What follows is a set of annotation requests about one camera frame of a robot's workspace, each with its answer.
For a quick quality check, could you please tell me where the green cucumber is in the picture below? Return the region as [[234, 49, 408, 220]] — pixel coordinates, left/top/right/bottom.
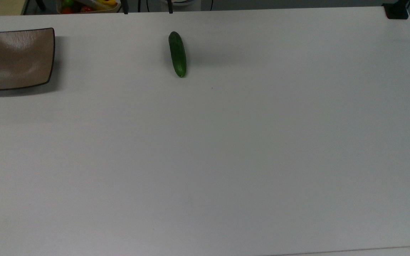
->
[[168, 31, 187, 78]]

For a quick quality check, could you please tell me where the square brown ceramic plate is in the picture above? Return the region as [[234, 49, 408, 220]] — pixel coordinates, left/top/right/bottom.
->
[[0, 28, 56, 91]]

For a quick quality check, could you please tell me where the basket of toy fruit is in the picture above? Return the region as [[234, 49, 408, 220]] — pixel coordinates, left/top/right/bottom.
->
[[56, 0, 122, 14]]

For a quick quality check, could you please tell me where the black table clamp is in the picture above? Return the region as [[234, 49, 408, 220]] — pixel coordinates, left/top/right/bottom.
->
[[383, 2, 409, 20]]

